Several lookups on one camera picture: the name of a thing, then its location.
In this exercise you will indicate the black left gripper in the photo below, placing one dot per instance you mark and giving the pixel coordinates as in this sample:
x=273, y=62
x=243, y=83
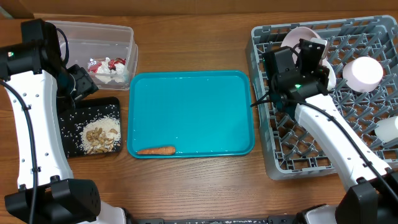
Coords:
x=86, y=85

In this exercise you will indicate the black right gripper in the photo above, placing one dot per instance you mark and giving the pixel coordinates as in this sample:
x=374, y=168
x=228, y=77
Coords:
x=321, y=71

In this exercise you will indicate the white napkin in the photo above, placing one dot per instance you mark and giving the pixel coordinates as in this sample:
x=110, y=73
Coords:
x=106, y=78

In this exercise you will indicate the large white plate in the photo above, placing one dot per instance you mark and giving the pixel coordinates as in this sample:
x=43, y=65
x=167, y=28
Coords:
x=292, y=39

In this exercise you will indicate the small white plate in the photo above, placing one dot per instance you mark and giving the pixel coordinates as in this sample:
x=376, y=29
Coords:
x=363, y=74

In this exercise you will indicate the white paper cup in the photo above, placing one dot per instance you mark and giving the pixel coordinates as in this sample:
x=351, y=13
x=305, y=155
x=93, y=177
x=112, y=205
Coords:
x=386, y=129

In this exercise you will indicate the orange carrot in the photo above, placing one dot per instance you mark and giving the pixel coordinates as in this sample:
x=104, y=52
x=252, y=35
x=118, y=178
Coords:
x=163, y=151

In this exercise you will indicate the red foil wrapper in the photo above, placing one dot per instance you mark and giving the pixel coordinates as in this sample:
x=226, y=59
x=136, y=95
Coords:
x=107, y=65

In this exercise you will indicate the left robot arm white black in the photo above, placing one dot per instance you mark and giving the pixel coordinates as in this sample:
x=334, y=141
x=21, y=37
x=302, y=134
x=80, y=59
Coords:
x=41, y=85

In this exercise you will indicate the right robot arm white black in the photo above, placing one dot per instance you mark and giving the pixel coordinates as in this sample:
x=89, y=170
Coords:
x=298, y=86

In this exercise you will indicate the black waste tray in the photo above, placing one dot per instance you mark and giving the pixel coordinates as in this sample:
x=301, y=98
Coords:
x=87, y=109

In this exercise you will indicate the clear plastic waste bin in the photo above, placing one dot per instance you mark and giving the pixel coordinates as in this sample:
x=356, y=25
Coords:
x=86, y=41

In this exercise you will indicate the grey plastic dishwasher rack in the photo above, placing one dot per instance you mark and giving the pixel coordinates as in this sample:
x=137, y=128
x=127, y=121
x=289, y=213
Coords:
x=289, y=151

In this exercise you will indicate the rice and food scraps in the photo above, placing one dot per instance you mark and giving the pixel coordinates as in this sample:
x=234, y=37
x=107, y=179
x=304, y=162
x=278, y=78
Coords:
x=95, y=136

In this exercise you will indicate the teal plastic serving tray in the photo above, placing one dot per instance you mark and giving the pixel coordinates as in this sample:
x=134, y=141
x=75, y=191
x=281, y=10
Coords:
x=200, y=114

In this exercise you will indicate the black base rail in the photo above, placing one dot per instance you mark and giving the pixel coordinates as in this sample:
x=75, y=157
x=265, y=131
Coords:
x=285, y=218

